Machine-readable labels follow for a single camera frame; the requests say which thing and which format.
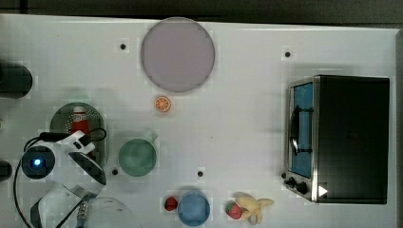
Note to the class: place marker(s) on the red plush ketchup bottle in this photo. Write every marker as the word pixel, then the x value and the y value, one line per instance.
pixel 79 120

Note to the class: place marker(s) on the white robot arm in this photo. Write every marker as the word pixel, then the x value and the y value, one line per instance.
pixel 77 181

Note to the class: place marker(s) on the orange slice toy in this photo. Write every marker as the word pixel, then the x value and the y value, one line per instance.
pixel 162 104

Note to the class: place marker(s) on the pale purple round plate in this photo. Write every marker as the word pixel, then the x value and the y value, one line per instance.
pixel 178 54

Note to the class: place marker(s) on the green measuring cup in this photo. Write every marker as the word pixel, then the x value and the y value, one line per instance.
pixel 138 155

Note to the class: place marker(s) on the small red strawberry toy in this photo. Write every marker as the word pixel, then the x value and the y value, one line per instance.
pixel 170 204

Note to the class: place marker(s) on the peeled banana toy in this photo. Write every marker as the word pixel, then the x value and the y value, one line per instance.
pixel 251 208

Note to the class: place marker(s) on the black toaster oven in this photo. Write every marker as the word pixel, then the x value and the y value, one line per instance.
pixel 337 139

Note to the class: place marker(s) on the black round pan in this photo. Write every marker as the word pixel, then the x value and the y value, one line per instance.
pixel 15 80

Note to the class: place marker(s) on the dark grey cup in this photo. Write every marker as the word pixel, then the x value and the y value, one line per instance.
pixel 5 170

